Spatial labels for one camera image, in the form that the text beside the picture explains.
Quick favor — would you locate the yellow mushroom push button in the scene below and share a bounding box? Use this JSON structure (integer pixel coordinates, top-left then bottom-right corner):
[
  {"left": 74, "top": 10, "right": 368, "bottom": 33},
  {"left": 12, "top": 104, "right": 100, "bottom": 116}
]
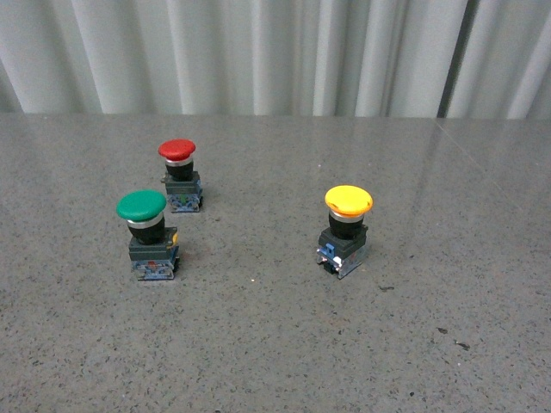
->
[{"left": 316, "top": 185, "right": 374, "bottom": 280}]

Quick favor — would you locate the white pleated curtain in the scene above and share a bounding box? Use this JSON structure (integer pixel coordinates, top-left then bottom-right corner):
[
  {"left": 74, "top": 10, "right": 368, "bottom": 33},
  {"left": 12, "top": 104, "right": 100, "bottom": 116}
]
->
[{"left": 1, "top": 1, "right": 550, "bottom": 120}]

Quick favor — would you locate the red mushroom push button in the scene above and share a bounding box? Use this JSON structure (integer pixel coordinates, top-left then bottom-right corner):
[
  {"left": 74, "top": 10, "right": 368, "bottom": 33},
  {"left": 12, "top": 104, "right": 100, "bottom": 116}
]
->
[{"left": 158, "top": 139, "right": 203, "bottom": 213}]

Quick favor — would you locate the green mushroom push button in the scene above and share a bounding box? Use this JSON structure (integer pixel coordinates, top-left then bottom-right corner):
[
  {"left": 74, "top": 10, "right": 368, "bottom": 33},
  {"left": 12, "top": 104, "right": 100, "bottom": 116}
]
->
[{"left": 116, "top": 189, "right": 179, "bottom": 280}]

